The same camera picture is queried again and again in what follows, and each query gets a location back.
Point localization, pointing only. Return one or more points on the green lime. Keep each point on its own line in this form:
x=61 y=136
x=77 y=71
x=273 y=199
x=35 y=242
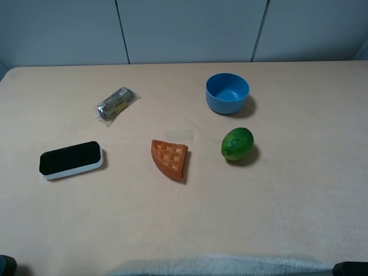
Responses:
x=237 y=144

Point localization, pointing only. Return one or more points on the black object bottom right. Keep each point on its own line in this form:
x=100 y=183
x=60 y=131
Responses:
x=350 y=269

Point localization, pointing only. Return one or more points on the black object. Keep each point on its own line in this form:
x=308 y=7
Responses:
x=8 y=266
x=350 y=269

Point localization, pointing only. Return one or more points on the black object bottom left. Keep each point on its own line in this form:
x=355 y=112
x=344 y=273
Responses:
x=8 y=266

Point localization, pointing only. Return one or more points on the orange waffle wedge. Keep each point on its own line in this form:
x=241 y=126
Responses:
x=170 y=158

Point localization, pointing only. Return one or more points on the blue bowl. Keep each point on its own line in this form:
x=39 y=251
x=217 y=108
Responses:
x=226 y=93

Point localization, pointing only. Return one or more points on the wrapped green snack roll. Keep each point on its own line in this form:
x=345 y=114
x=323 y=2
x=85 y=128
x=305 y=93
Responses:
x=107 y=110

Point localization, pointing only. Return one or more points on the black and white eraser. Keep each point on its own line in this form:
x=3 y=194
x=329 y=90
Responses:
x=72 y=160

